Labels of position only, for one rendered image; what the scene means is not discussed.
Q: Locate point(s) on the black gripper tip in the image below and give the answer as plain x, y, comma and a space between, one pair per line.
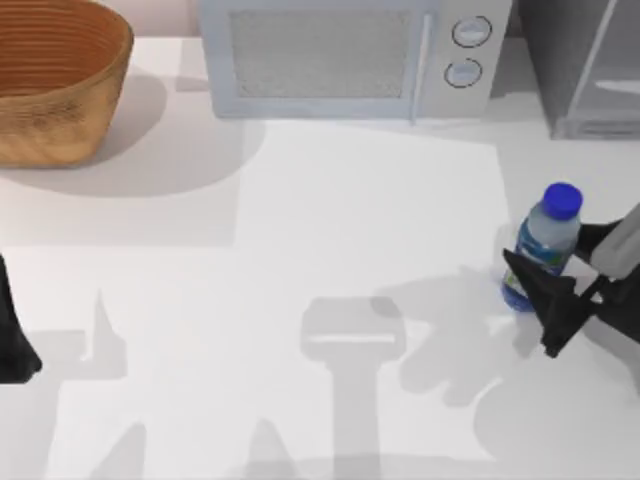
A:
12, 340

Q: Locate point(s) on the clear bottle with blue cap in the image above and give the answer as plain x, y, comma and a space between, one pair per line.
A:
547, 235

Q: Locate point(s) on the microwave oven door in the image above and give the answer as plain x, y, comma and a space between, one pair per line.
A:
320, 102

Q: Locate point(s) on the round microwave knob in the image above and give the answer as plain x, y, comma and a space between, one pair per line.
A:
463, 73
472, 31

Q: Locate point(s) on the pale microwave oven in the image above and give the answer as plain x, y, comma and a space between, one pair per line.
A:
462, 107

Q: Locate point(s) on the brown wicker basket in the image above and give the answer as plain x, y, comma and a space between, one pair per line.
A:
60, 115

